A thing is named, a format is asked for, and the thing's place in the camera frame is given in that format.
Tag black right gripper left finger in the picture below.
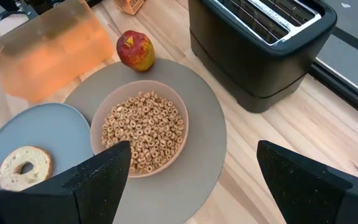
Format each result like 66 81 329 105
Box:
62 141 132 224

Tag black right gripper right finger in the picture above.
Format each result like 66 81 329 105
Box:
256 139 354 224

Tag bagel half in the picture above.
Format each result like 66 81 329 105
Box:
0 146 53 192

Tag blue-grey round plate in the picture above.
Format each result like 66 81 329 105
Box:
0 102 94 192

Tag cereal rings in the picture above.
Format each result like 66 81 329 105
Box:
101 90 185 174

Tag pale pink bowl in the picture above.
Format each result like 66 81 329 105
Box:
89 80 190 179

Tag grey round placemat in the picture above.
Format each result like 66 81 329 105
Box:
63 58 227 224

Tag black toaster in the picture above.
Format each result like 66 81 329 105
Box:
188 0 338 114

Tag red apple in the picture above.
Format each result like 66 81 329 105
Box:
116 29 156 73

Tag orange translucent bin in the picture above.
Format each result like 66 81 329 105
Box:
0 0 115 104

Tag small orange carton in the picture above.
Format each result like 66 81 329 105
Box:
114 0 146 16

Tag black table edge rail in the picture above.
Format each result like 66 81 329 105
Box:
308 27 358 125

